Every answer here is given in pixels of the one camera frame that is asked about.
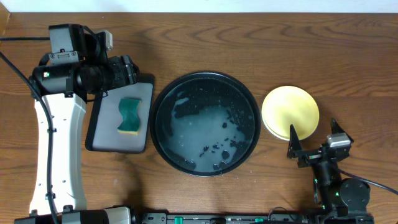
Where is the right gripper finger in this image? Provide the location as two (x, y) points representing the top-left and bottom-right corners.
(330, 118), (354, 143)
(287, 124), (302, 158)

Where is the yellow plate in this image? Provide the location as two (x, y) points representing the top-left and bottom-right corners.
(261, 86), (320, 141)

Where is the green yellow sponge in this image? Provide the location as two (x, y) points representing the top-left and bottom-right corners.
(118, 98), (141, 135)

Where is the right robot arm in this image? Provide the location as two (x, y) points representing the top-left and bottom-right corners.
(287, 119), (374, 223)

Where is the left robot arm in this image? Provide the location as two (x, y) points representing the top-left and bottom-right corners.
(15, 51), (139, 223)

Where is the rectangular black tray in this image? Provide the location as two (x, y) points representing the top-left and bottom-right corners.
(85, 73), (155, 154)

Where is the round black tray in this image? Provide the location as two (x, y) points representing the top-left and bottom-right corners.
(150, 72), (261, 177)

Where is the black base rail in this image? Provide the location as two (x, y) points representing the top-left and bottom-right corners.
(133, 207), (374, 224)

